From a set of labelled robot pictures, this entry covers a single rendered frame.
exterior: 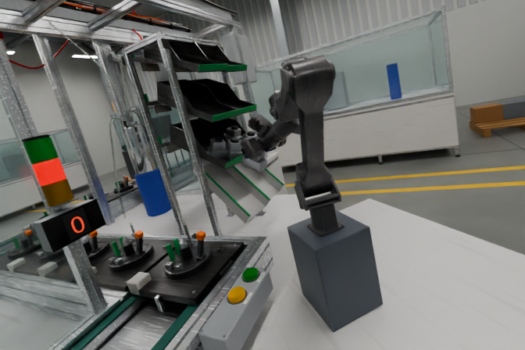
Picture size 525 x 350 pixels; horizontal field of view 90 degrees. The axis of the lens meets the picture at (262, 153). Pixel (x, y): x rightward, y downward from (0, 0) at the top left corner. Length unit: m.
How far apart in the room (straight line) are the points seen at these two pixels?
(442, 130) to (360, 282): 3.93
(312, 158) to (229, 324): 0.38
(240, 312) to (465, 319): 0.46
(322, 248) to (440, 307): 0.30
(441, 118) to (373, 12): 5.24
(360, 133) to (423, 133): 0.85
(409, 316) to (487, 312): 0.15
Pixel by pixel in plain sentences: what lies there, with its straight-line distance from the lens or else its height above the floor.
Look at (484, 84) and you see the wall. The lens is 9.25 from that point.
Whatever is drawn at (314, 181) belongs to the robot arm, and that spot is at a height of 1.18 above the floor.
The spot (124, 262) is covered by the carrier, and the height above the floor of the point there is 0.99.
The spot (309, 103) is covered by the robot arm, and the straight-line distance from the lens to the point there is 0.48.
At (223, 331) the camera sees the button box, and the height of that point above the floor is 0.96.
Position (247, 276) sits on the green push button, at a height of 0.97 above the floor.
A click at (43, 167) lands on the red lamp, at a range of 0.74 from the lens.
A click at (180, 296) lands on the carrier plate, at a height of 0.97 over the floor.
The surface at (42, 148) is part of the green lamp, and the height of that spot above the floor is 1.39.
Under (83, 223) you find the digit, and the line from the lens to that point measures 0.77.
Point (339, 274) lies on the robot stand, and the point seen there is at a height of 0.99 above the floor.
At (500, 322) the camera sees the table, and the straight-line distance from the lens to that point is 0.76.
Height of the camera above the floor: 1.37
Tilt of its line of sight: 11 degrees down
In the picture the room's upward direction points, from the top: 14 degrees counter-clockwise
